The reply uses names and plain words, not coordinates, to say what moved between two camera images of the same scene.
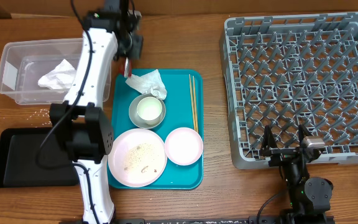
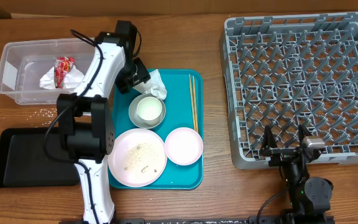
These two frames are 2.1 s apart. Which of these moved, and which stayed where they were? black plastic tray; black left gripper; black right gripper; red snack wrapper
Moved: red snack wrapper; black left gripper
Stayed: black right gripper; black plastic tray
